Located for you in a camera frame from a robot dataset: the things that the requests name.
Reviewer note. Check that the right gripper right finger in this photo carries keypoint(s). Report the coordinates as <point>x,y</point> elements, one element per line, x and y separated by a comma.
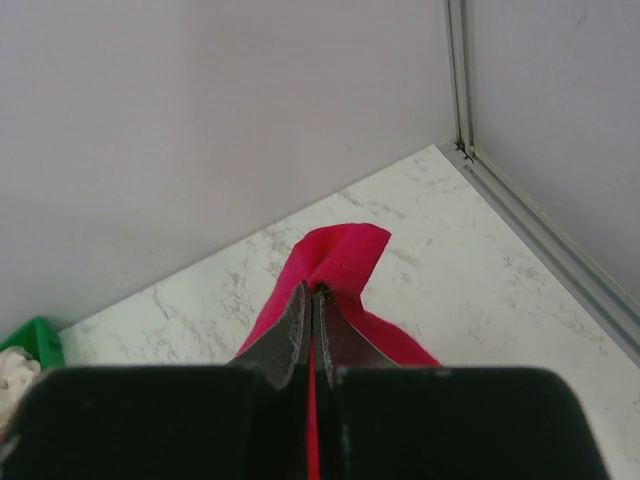
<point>379,420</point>

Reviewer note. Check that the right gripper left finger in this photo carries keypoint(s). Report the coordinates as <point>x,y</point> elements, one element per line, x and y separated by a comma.
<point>245,419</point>

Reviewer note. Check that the red t shirt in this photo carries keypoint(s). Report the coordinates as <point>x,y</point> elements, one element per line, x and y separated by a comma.
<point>340,260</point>

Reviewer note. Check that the green plastic bin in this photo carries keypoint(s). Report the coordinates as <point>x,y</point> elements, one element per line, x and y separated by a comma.
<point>37,339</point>

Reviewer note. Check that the cream white t shirt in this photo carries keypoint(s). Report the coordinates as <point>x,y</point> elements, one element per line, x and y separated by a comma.
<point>18,371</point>

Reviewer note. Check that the right aluminium frame post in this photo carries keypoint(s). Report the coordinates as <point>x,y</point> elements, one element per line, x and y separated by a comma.
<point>613,309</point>

